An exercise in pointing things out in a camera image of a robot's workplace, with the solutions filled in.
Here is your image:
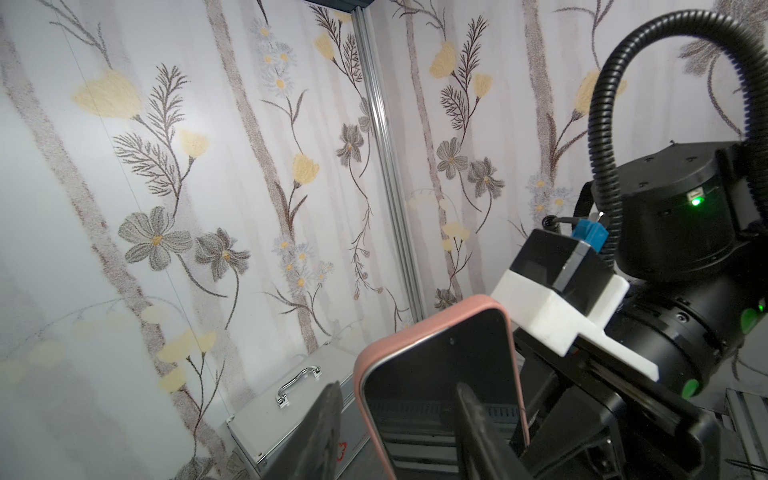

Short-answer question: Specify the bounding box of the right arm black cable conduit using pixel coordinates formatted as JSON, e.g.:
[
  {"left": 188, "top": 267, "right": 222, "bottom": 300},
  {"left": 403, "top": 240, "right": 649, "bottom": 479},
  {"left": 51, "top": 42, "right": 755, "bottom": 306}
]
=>
[{"left": 586, "top": 8, "right": 768, "bottom": 271}]

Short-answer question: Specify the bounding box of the silver aluminium first aid case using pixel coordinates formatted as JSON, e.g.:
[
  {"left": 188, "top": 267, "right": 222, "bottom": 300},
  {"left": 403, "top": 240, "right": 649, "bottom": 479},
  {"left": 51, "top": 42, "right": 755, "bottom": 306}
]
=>
[{"left": 227, "top": 335, "right": 369, "bottom": 479}]

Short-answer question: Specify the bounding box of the black phone with pink edge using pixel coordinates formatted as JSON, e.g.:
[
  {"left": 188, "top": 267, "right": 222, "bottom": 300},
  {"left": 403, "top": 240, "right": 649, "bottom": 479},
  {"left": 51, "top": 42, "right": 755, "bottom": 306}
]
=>
[{"left": 354, "top": 295, "right": 525, "bottom": 479}]

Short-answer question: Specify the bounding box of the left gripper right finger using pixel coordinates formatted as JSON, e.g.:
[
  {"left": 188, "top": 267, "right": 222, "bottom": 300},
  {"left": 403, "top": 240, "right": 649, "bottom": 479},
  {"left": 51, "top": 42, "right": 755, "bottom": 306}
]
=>
[{"left": 454, "top": 382, "right": 533, "bottom": 480}]

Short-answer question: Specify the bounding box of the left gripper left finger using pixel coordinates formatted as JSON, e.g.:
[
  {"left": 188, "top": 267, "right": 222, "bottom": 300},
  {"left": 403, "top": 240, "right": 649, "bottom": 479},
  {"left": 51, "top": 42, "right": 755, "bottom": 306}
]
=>
[{"left": 263, "top": 382, "right": 343, "bottom": 480}]

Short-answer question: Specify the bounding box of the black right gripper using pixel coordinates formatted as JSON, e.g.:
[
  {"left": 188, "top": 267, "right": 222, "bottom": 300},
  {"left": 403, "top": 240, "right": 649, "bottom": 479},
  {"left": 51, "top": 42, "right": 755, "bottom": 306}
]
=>
[{"left": 514, "top": 330, "right": 723, "bottom": 479}]

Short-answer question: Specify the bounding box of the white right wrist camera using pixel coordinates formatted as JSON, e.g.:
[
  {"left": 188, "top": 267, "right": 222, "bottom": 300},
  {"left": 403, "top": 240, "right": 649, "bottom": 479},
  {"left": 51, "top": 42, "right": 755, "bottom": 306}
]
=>
[{"left": 490, "top": 227, "right": 661, "bottom": 382}]

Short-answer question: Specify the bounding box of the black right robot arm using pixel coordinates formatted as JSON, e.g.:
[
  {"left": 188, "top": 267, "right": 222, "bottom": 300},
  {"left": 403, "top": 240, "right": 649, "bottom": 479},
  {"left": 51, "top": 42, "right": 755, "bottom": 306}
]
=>
[{"left": 513, "top": 142, "right": 767, "bottom": 479}]

